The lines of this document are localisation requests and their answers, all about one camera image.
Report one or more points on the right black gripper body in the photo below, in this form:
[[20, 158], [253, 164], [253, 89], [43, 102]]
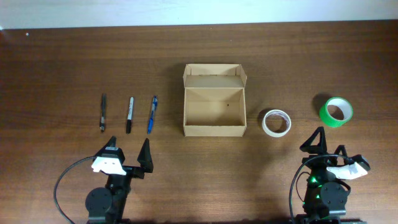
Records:
[[319, 160]]

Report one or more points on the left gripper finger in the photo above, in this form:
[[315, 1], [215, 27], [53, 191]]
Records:
[[110, 150], [145, 158]]

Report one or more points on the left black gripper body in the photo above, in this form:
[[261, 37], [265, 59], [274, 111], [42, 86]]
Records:
[[130, 171]]

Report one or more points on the black pen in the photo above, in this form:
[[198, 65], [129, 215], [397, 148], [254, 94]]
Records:
[[103, 113]]

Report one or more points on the green tape roll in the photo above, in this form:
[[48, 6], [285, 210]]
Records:
[[343, 105]]

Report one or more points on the white masking tape roll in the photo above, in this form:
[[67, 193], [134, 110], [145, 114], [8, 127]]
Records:
[[283, 115]]

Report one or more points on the black white marker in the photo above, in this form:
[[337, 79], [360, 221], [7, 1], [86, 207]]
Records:
[[129, 115]]

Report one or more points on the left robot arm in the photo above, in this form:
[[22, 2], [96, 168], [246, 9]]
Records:
[[106, 204]]

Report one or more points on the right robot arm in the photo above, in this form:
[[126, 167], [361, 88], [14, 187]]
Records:
[[326, 195]]

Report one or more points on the blue pen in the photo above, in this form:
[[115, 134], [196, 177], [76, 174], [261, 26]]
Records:
[[152, 114]]

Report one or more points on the open cardboard box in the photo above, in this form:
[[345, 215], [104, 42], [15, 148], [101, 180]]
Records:
[[214, 100]]

